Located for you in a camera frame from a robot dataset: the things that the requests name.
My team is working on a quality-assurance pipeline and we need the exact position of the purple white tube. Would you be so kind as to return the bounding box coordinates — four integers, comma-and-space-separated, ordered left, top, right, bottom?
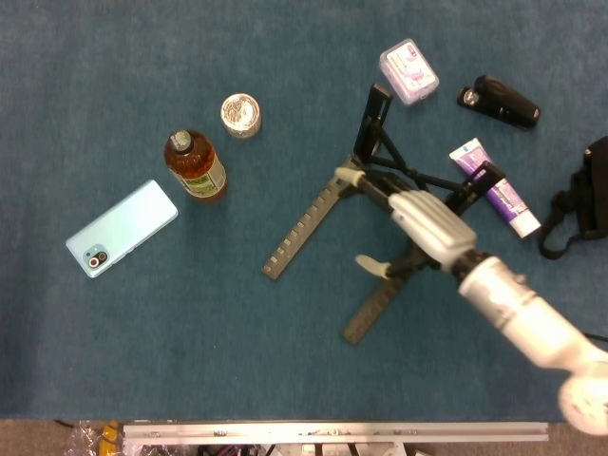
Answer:
448, 137, 542, 239

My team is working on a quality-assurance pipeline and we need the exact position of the teal table cloth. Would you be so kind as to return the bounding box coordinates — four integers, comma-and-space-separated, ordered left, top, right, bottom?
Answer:
0, 0, 608, 423

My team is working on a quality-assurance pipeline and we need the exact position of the yellow plastic item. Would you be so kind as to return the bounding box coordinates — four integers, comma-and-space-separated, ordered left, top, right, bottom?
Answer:
102, 421, 120, 456

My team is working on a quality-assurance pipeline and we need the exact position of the black stapler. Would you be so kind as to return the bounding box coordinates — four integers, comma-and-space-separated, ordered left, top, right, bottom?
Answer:
456, 74, 542, 132

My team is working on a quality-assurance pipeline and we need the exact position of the clear plastic box purple label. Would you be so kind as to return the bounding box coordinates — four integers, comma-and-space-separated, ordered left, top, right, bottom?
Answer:
378, 38, 440, 106

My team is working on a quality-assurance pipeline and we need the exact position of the black strap pouch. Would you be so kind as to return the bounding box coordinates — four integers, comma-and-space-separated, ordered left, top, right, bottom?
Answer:
537, 135, 608, 260

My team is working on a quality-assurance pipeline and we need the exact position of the clear crumpled plastic bag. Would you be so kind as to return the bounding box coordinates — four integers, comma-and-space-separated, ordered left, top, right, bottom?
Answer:
64, 422, 124, 456

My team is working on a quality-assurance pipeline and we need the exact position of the amber tea bottle green label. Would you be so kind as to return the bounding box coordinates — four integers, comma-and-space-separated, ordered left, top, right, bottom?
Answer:
163, 129, 228, 203

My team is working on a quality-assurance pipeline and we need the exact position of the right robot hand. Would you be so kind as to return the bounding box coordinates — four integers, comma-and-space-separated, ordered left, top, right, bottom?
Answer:
333, 165, 479, 281

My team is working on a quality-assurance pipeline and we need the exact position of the folding black stand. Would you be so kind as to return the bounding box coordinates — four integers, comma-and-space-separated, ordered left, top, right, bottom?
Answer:
261, 83, 506, 348

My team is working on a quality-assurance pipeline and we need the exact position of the aluminium profile rail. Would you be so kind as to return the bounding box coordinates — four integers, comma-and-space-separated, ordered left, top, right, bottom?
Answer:
122, 421, 550, 446

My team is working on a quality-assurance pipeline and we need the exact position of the light blue smartphone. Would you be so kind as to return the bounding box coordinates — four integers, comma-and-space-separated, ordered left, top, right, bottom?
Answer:
65, 179, 180, 279

